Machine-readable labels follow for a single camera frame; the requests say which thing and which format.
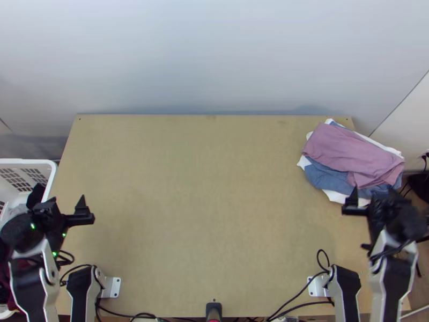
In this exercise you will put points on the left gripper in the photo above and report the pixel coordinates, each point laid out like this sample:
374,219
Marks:
50,223

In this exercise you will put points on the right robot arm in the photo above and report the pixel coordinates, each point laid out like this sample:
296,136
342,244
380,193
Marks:
388,285

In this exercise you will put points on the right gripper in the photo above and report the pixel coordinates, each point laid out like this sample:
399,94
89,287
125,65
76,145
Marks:
383,211

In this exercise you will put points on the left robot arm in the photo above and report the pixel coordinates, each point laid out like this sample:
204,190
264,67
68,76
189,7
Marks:
30,285

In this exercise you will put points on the pile of folded clothes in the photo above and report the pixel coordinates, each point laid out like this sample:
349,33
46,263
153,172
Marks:
352,151

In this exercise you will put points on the white laundry basket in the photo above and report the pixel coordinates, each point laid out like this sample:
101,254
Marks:
20,164

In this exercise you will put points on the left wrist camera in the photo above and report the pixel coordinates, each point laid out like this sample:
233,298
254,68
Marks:
45,206

